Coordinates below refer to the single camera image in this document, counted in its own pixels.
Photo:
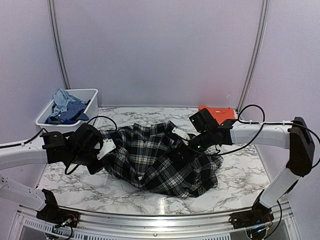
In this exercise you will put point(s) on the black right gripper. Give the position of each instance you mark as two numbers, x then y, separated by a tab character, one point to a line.
186	154

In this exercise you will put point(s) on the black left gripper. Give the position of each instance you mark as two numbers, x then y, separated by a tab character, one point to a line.
93	168

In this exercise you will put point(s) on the black white plaid shirt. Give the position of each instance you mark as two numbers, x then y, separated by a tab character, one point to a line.
143	159

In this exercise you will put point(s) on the orange t-shirt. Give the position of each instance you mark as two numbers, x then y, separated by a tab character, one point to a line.
220	114

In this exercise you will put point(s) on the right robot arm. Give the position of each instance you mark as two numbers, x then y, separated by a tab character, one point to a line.
287	149

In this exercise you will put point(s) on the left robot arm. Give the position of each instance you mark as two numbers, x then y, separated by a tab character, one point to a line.
81	147

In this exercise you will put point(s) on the white plastic laundry bin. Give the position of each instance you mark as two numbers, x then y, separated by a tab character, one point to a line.
88	95

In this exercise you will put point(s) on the light blue garment in bin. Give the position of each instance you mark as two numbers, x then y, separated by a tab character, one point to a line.
61	99

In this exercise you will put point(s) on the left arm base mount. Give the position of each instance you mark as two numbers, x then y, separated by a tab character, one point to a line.
59	216

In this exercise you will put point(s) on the aluminium front frame rail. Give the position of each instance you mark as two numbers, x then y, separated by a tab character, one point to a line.
112	226

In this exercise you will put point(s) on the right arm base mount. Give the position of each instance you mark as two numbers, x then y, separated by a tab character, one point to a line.
249	218

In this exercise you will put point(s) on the right aluminium corner post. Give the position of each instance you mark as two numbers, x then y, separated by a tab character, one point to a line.
263	16

